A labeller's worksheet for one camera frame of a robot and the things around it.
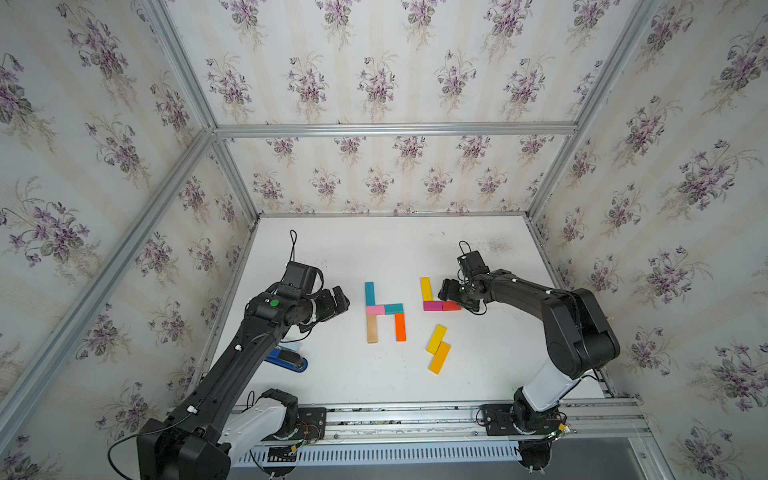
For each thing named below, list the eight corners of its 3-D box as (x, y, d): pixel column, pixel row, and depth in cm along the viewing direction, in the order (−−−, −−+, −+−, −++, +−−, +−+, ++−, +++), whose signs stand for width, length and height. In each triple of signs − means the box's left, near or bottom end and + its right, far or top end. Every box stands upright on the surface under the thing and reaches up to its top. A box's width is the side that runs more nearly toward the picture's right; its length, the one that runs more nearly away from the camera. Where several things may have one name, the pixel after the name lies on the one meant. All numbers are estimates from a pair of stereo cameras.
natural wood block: (365, 343, 89) (365, 340, 88) (366, 317, 95) (366, 314, 93) (377, 343, 89) (377, 340, 88) (377, 317, 95) (377, 314, 93)
